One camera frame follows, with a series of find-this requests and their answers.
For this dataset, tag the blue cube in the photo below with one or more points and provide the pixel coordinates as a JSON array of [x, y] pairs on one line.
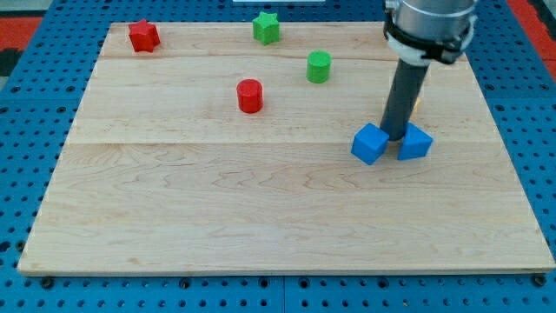
[[369, 144]]

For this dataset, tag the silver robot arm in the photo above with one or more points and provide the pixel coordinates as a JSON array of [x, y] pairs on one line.
[[421, 31]]

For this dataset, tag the red cylinder block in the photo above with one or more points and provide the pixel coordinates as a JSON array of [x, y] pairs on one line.
[[250, 95]]

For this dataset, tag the green cylinder block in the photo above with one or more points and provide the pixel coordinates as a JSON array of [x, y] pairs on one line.
[[318, 66]]

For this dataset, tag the light wooden board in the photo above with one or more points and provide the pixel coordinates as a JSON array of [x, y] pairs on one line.
[[162, 174]]

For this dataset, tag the green star block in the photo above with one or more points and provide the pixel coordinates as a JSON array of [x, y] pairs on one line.
[[266, 28]]

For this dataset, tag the blue triangular prism block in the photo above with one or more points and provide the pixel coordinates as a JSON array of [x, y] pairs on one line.
[[415, 144]]

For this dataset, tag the yellow block behind rod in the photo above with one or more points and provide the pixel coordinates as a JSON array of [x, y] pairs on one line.
[[415, 108]]

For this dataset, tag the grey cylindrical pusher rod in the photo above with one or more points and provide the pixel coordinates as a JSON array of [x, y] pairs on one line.
[[401, 100]]

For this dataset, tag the red star block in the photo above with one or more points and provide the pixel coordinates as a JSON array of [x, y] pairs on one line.
[[143, 36]]

